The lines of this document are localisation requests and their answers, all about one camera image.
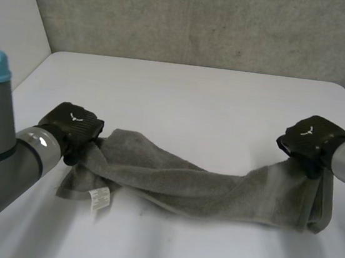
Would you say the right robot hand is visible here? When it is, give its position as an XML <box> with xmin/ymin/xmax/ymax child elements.
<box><xmin>271</xmin><ymin>110</ymin><xmax>345</xmax><ymax>184</ymax></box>

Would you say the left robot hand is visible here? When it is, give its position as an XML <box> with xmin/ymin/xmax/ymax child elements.
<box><xmin>32</xmin><ymin>98</ymin><xmax>107</xmax><ymax>170</ymax></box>

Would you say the grey towel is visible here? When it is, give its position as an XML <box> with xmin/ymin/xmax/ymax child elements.
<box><xmin>53</xmin><ymin>121</ymin><xmax>340</xmax><ymax>241</ymax></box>

